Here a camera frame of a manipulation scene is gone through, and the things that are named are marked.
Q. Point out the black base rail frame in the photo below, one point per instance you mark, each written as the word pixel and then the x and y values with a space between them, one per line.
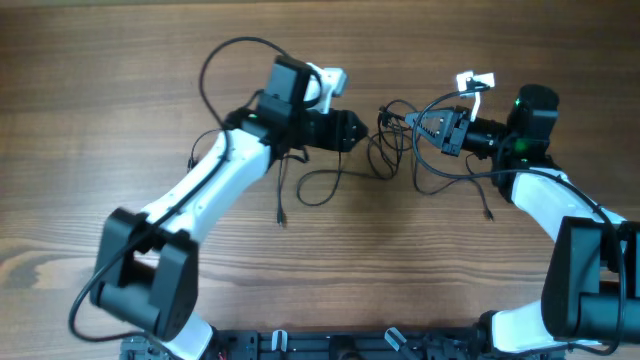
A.
pixel 447 343

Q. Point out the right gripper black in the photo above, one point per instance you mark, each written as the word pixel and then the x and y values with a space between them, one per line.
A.
pixel 451 144

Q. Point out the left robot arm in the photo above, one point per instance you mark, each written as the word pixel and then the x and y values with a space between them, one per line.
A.
pixel 146 271

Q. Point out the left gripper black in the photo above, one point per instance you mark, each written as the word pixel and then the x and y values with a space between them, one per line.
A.
pixel 334 130

